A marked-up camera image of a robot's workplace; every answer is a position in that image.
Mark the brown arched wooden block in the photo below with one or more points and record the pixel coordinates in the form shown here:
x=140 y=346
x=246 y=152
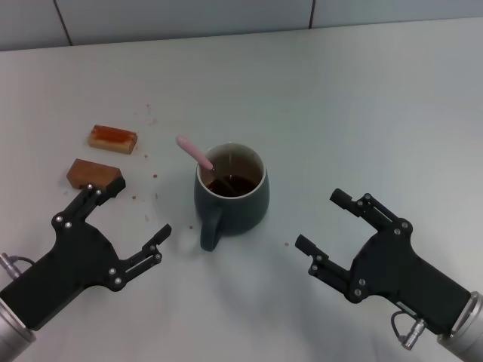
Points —
x=88 y=171

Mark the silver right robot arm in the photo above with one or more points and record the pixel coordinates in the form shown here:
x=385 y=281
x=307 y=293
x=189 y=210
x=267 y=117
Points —
x=468 y=332

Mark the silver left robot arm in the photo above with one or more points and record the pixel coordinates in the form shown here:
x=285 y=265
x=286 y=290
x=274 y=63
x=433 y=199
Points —
x=13 y=335

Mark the dark grey ceramic cup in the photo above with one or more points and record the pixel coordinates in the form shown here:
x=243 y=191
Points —
x=241 y=215

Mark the light wooden block orange stain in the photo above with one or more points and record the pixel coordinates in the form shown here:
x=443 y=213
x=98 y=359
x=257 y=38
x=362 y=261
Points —
x=113 y=137

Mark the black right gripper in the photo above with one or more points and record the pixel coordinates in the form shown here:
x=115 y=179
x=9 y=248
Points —
x=400 y=271

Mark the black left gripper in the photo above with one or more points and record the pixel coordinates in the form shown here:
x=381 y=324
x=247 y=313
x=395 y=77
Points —
x=71 y=260

